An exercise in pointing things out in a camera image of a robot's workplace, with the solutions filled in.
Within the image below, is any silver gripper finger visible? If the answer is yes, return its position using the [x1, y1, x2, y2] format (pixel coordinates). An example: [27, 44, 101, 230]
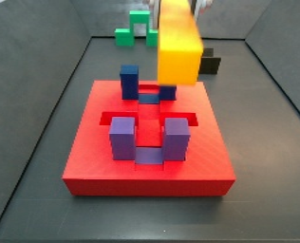
[142, 0, 161, 28]
[191, 0, 213, 16]

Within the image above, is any yellow long block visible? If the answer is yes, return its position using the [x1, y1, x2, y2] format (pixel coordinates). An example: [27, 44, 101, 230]
[158, 0, 204, 85]

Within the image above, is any red slotted board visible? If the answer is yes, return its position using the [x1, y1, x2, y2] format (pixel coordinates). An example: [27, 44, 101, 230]
[63, 81, 237, 196]

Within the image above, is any green arch block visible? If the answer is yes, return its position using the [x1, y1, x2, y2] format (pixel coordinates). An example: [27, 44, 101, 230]
[114, 10, 158, 47]

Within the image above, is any blue U-shaped block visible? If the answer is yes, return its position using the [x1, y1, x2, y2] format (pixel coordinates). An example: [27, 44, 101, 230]
[119, 65, 177, 104]

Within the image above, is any purple U-shaped block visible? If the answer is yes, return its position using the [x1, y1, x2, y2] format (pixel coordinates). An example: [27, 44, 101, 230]
[110, 117, 190, 165]

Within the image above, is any black angle bracket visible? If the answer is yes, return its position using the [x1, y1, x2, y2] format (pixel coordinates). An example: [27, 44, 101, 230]
[198, 48, 221, 75]

